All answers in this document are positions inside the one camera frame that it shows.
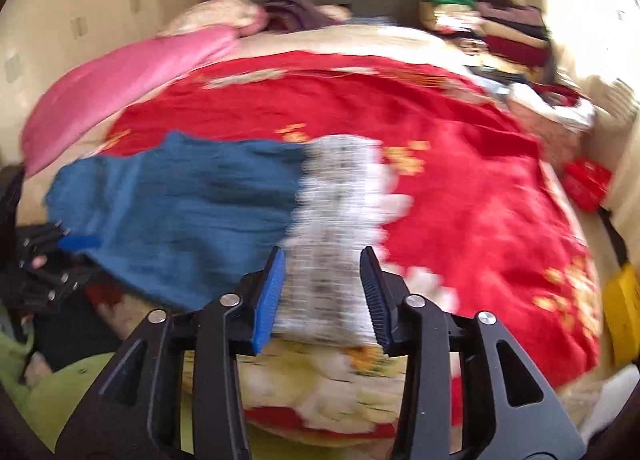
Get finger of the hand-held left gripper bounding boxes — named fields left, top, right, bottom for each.
left=20, top=260, right=99, bottom=305
left=20, top=221, right=104, bottom=255

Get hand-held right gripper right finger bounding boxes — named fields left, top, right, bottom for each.
left=360, top=246, right=586, bottom=460

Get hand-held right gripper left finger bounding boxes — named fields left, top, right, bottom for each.
left=55, top=246, right=287, bottom=460

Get blue denim pants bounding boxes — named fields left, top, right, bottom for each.
left=45, top=130, right=416, bottom=347

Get green cloth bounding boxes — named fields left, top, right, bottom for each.
left=0, top=330, right=201, bottom=460

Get red floral blanket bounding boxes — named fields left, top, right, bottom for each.
left=90, top=50, right=602, bottom=441

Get pink quilt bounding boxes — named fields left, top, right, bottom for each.
left=22, top=23, right=242, bottom=178

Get cream wardrobe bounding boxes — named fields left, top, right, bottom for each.
left=0, top=0, right=162, bottom=153

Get yellow plastic object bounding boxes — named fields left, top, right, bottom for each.
left=602, top=263, right=640, bottom=369

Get bed with cream sheet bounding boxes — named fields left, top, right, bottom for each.
left=20, top=23, right=640, bottom=460

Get loose heap of clothes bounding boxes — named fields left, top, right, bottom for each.
left=465, top=64, right=598, bottom=135

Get cream floral pillow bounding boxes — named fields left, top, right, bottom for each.
left=160, top=0, right=269, bottom=40

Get purple striped cloth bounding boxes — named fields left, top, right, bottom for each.
left=262, top=0, right=352, bottom=32

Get stack of folded clothes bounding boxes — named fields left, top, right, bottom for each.
left=420, top=0, right=557, bottom=72

